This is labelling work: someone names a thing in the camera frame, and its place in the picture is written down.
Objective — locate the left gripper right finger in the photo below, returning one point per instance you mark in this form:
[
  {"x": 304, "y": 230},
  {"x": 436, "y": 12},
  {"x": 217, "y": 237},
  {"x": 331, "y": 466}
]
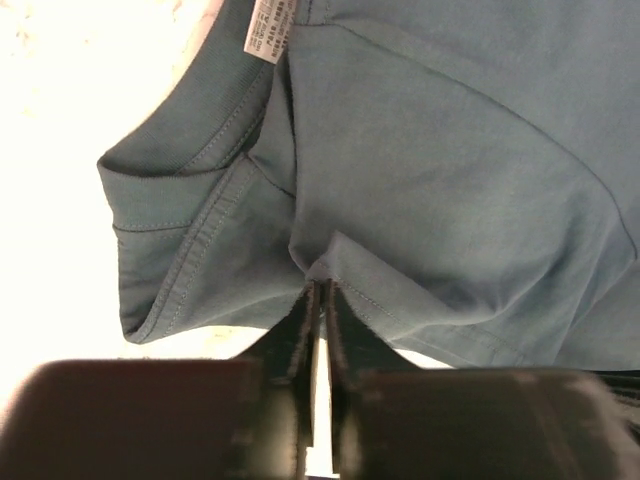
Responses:
[{"x": 392, "y": 419}]

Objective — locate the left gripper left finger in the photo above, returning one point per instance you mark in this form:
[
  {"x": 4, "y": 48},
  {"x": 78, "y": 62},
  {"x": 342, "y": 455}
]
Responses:
[{"x": 247, "y": 417}]

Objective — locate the blue grey t shirt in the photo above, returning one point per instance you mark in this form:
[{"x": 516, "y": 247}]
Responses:
[{"x": 466, "y": 171}]

